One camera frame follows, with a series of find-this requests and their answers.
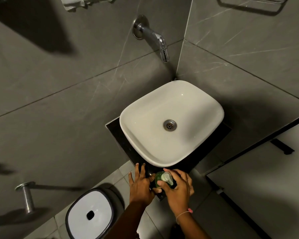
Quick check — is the person's right hand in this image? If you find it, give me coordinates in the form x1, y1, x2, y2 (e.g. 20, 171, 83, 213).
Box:
152, 168, 195, 217

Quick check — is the person's left hand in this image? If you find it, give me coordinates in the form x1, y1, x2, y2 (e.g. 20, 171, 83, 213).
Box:
128, 163, 156, 207

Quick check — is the green soap dispenser bottle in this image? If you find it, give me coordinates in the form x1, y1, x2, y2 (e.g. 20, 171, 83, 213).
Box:
154, 171, 175, 190

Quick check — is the person's right forearm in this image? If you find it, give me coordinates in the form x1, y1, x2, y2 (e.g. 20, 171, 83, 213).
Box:
176, 211, 213, 239

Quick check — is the person's left forearm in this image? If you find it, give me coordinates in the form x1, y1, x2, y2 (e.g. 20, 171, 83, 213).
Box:
103, 200, 150, 239

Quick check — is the black stone basin slab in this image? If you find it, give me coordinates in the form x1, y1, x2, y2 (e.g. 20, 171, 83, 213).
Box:
105, 117, 232, 202

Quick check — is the chrome basin drain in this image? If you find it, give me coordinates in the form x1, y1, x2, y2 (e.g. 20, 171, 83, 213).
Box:
163, 119, 177, 132

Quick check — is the white bin with dark rim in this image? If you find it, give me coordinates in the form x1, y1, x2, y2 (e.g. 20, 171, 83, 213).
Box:
65, 188, 125, 239

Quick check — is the white ceramic wash basin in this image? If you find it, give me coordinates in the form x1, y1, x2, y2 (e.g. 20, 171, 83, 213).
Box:
119, 80, 225, 168

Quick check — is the white door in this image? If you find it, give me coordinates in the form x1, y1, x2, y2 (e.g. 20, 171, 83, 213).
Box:
205, 118, 299, 239

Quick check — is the chrome paper roll holder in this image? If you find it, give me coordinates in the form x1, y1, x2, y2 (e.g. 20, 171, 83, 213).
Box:
15, 182, 37, 214

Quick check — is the white towel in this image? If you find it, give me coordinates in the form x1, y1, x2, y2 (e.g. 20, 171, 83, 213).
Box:
59, 0, 117, 12

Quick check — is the thin thread wrist bracelet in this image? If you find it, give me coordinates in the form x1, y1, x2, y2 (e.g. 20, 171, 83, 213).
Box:
176, 208, 193, 225

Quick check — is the chrome wall tap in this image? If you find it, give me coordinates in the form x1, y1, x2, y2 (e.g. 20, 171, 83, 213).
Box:
133, 15, 170, 63

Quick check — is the chrome wall towel rack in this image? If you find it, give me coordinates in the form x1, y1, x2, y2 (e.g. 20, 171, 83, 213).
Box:
215, 0, 290, 17

